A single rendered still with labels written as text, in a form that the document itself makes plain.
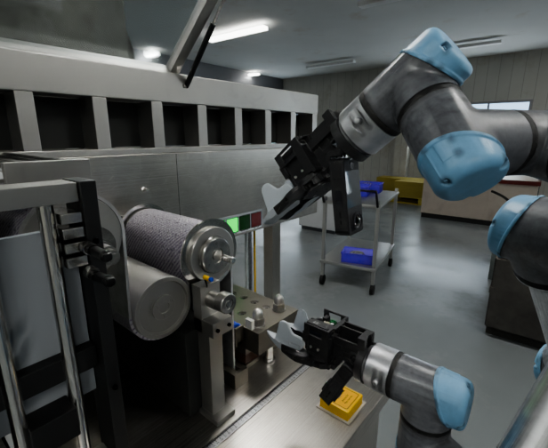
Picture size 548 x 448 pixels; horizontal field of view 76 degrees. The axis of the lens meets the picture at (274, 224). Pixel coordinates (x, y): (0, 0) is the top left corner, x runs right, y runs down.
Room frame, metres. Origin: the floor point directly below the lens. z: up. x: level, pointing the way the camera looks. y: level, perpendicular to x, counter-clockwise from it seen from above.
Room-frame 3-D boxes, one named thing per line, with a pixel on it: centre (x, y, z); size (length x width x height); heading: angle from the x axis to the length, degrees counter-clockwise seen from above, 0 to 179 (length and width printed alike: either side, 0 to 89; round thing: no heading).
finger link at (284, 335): (0.61, -0.02, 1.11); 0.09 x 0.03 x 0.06; 59
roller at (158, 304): (0.68, 0.30, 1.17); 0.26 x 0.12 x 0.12; 50
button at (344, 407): (0.66, -0.15, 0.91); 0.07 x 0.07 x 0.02; 50
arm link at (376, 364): (0.51, -0.18, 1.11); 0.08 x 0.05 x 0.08; 140
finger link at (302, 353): (0.58, -0.06, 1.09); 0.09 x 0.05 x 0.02; 59
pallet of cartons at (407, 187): (8.20, -2.99, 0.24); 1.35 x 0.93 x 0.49; 53
